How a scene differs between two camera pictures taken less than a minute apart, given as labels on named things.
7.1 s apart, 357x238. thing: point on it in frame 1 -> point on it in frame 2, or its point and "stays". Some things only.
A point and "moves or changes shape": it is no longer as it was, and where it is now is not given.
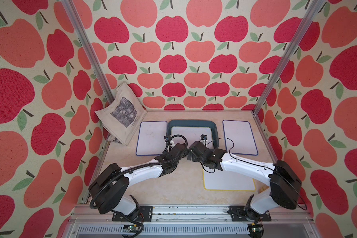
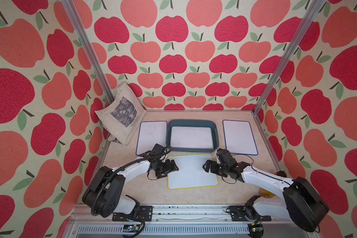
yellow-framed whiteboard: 191,134 stays
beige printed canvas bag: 121,119 stays
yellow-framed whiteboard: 227,180 moves or changes shape
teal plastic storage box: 195,123 stays
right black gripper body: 193,158 -> 216,169
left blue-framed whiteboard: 151,140 stays
